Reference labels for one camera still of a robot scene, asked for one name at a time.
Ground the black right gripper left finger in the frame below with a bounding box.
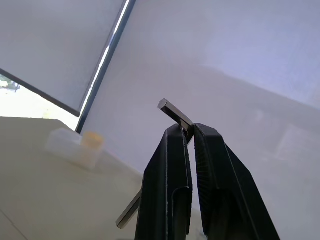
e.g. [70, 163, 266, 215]
[134, 124, 193, 240]

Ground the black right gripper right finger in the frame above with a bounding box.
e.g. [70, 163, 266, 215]
[193, 122, 281, 240]

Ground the orange-lidded clear container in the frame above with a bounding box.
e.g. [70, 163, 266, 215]
[79, 131, 104, 151]

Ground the grey roller window blind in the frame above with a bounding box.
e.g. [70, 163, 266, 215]
[0, 0, 127, 117]

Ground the silver L-shaped hex key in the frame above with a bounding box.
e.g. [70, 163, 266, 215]
[115, 98, 195, 230]

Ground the dark window frame post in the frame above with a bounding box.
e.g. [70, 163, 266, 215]
[75, 0, 138, 134]

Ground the clear plastic box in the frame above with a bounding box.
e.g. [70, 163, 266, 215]
[45, 127, 98, 171]

